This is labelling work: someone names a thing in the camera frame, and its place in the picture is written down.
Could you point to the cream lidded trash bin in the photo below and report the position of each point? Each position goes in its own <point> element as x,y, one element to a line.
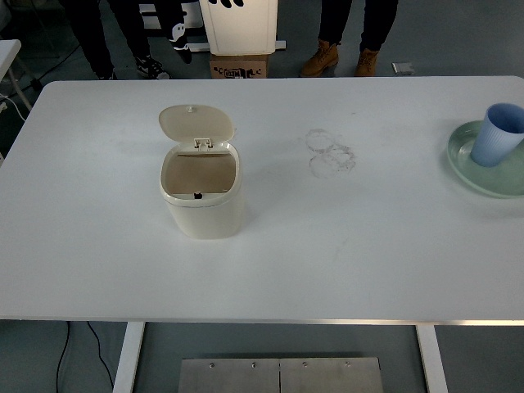
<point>204,221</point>

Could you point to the white table leg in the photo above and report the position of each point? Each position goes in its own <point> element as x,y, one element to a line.
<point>432,360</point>
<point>129,360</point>

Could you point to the blue ribbed cup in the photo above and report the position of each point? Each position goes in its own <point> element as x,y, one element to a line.
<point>491,143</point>

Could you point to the tall white cabinet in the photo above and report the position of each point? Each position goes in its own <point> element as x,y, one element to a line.
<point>241,28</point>

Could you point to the grey floor socket box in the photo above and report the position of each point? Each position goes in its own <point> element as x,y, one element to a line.
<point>403,69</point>

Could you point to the white device with dark slot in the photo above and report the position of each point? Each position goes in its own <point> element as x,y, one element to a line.
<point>155,22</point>

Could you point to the small white side table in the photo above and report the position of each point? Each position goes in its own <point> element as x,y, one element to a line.
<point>8,49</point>

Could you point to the printed cardboard box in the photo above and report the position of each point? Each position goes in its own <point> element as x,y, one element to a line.
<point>237,65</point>

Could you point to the grey metal plate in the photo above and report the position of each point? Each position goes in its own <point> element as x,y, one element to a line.
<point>229,378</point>
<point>331,378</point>

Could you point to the pale green plate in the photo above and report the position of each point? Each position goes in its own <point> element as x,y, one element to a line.
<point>491,184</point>

